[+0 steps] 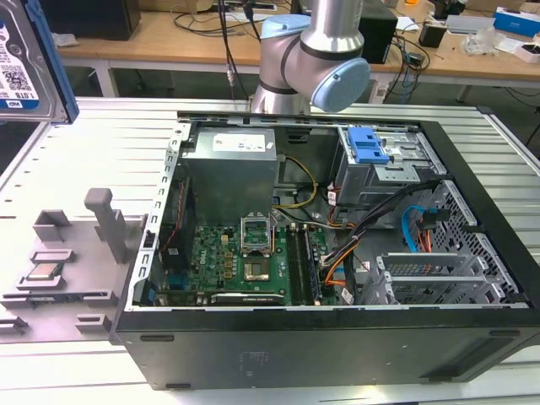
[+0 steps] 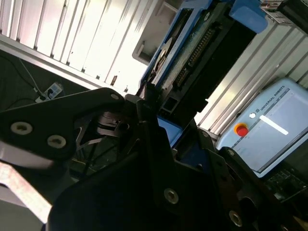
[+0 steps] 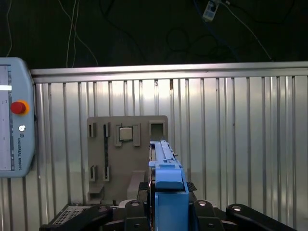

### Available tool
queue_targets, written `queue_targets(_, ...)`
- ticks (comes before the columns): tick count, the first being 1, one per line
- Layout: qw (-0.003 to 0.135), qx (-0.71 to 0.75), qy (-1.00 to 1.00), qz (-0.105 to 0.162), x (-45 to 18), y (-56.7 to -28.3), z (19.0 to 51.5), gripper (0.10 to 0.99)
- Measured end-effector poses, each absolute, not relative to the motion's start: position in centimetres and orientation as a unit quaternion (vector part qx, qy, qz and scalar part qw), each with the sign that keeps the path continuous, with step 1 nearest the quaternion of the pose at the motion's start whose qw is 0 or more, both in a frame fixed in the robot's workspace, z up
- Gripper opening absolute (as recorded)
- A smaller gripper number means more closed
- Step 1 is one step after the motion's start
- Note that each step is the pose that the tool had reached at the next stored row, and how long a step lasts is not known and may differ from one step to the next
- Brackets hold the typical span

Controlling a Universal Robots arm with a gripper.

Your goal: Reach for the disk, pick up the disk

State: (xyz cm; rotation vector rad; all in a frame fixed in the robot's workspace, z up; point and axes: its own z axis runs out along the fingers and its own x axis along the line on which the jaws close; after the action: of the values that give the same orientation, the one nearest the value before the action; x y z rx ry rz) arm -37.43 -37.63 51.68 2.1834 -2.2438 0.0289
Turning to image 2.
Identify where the hard disk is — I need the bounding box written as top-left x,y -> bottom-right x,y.
138,0 -> 268,170

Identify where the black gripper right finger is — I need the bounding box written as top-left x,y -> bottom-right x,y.
196,129 -> 296,231

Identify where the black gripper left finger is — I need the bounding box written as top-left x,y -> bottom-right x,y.
0,83 -> 175,174

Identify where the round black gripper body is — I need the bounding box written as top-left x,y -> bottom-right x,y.
48,150 -> 241,231

